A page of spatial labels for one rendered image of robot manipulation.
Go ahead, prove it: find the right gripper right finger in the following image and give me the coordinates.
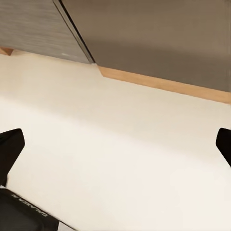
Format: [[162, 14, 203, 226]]
[[216, 128, 231, 167]]

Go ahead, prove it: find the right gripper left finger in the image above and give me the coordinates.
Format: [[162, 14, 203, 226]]
[[0, 128, 25, 186]]

